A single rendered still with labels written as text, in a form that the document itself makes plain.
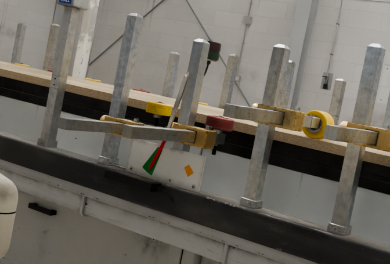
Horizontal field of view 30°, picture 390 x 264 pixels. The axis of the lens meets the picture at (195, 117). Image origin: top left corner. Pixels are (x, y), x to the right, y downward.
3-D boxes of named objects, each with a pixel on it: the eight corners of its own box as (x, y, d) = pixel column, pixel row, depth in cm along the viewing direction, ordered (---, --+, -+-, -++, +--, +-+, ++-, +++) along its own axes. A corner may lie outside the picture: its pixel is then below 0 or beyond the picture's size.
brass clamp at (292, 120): (292, 130, 182) (296, 111, 182) (246, 120, 190) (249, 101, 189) (302, 132, 187) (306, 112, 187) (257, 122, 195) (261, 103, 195)
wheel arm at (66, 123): (64, 133, 192) (67, 117, 192) (56, 130, 194) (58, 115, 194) (161, 139, 229) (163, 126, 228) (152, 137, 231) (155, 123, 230)
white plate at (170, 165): (198, 192, 197) (205, 156, 196) (125, 170, 211) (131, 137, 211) (199, 192, 197) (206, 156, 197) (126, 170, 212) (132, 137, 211)
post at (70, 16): (46, 147, 229) (72, 6, 227) (35, 144, 232) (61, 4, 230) (56, 147, 233) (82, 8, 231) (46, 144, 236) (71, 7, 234)
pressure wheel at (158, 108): (168, 141, 225) (175, 104, 225) (143, 137, 223) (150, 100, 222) (163, 138, 233) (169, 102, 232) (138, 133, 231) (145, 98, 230)
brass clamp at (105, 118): (130, 139, 210) (133, 122, 210) (95, 130, 218) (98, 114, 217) (143, 140, 215) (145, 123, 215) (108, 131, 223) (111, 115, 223)
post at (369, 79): (340, 241, 175) (381, 44, 172) (327, 237, 177) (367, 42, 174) (346, 239, 178) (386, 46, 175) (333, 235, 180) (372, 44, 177)
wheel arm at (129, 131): (130, 142, 176) (133, 125, 175) (119, 139, 177) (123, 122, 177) (223, 147, 212) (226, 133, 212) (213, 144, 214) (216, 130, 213)
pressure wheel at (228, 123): (217, 157, 206) (225, 117, 205) (194, 151, 210) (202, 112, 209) (231, 157, 212) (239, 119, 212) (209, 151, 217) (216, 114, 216)
